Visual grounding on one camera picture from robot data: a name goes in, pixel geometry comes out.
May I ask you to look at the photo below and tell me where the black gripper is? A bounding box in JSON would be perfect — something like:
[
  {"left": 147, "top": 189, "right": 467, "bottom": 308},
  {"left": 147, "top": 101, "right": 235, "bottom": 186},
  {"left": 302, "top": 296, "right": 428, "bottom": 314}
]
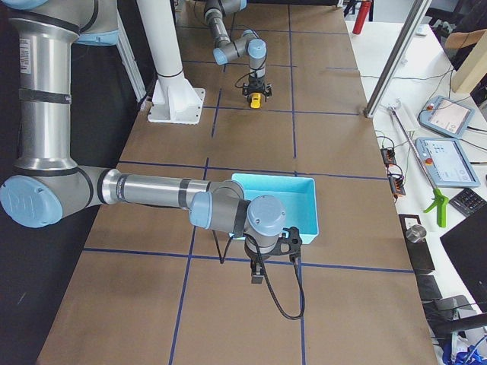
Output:
[
  {"left": 244, "top": 237, "right": 270, "bottom": 284},
  {"left": 242, "top": 73, "right": 272, "bottom": 102}
]

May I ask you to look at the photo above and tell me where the yellow beetle toy car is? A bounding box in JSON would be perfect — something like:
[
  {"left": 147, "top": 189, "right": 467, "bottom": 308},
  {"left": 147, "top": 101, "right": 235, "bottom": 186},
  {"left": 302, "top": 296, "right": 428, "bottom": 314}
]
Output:
[{"left": 249, "top": 92, "right": 263, "bottom": 110}]

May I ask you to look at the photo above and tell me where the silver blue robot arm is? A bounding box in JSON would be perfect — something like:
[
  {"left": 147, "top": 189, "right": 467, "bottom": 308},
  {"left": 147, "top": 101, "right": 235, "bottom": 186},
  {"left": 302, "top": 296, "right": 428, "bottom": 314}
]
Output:
[
  {"left": 203, "top": 0, "right": 272, "bottom": 110},
  {"left": 1, "top": 1, "right": 290, "bottom": 283}
]

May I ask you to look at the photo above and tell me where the light blue plastic bin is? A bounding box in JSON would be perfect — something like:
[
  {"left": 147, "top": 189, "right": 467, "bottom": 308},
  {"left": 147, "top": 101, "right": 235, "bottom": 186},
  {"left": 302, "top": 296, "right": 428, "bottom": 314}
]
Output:
[{"left": 231, "top": 173, "right": 320, "bottom": 244}]

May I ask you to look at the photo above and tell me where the red fire extinguisher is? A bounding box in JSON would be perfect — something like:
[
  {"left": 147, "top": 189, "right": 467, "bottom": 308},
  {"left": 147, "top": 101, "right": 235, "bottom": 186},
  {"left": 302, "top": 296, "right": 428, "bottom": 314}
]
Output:
[{"left": 352, "top": 0, "right": 373, "bottom": 35}]

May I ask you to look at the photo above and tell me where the upper black orange connector box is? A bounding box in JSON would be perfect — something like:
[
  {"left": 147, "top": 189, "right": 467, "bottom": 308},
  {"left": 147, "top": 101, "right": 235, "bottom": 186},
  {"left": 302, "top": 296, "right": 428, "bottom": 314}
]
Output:
[{"left": 380, "top": 148, "right": 396, "bottom": 167}]

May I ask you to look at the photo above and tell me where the black orange connector box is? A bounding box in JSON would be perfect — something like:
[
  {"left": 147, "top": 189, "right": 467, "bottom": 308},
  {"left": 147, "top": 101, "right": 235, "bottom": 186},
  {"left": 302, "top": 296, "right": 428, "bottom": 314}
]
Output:
[
  {"left": 380, "top": 148, "right": 396, "bottom": 167},
  {"left": 387, "top": 173, "right": 406, "bottom": 198}
]

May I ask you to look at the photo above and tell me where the silver metal cylinder weight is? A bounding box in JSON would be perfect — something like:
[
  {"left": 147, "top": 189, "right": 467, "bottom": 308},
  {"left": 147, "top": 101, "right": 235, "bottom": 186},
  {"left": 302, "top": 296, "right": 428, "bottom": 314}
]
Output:
[{"left": 405, "top": 224, "right": 427, "bottom": 243}]

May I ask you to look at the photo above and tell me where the black plate on table edge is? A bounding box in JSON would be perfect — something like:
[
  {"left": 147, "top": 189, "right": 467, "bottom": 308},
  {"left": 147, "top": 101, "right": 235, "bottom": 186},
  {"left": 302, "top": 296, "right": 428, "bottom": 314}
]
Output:
[{"left": 399, "top": 214, "right": 435, "bottom": 275}]

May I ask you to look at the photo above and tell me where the lower black orange connector box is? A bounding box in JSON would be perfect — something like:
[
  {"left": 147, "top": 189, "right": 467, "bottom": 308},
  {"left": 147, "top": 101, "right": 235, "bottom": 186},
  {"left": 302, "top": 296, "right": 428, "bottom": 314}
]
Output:
[{"left": 387, "top": 173, "right": 406, "bottom": 198}]

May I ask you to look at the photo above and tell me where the upper teach pendant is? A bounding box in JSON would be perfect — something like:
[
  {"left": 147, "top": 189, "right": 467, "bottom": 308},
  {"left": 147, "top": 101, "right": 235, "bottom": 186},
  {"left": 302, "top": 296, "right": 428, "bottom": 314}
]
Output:
[{"left": 418, "top": 96, "right": 474, "bottom": 138}]

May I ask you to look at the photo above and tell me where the teach pendant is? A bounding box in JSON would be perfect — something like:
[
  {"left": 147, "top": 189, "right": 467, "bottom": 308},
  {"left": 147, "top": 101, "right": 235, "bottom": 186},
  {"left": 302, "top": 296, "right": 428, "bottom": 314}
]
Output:
[
  {"left": 415, "top": 137, "right": 480, "bottom": 188},
  {"left": 418, "top": 96, "right": 474, "bottom": 138}
]

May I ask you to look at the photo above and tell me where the lower teach pendant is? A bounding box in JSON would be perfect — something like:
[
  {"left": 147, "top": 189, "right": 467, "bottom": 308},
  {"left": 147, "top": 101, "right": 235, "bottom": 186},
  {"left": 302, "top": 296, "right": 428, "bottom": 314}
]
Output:
[{"left": 415, "top": 137, "right": 480, "bottom": 188}]

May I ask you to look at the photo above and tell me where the black laptop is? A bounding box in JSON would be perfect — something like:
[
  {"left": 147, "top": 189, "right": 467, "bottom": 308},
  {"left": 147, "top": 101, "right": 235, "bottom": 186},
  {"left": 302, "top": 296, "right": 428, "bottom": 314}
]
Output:
[{"left": 441, "top": 211, "right": 486, "bottom": 313}]

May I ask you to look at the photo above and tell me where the black calculator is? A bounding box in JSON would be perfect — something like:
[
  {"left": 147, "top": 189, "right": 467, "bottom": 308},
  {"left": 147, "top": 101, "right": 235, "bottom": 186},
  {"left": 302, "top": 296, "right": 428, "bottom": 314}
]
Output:
[{"left": 449, "top": 188, "right": 486, "bottom": 217}]

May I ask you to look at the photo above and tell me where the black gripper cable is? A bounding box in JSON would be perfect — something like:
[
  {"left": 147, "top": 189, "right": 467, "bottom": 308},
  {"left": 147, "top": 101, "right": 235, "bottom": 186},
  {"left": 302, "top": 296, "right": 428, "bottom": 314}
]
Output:
[{"left": 212, "top": 227, "right": 306, "bottom": 320}]

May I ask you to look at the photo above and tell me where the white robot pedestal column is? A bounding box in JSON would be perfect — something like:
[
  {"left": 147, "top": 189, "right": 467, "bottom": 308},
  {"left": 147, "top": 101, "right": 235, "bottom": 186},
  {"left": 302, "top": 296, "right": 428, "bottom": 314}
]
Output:
[{"left": 137, "top": 0, "right": 205, "bottom": 125}]

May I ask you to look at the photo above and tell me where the aluminium frame post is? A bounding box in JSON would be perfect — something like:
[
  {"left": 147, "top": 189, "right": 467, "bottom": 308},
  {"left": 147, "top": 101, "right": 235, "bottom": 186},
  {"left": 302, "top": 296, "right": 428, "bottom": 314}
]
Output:
[{"left": 364, "top": 0, "right": 432, "bottom": 119}]

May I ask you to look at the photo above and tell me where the green handled reacher grabber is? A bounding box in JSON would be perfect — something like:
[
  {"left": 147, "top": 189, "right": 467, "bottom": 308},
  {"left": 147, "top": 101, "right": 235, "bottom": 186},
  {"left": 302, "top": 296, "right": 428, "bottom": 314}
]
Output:
[{"left": 387, "top": 106, "right": 449, "bottom": 228}]

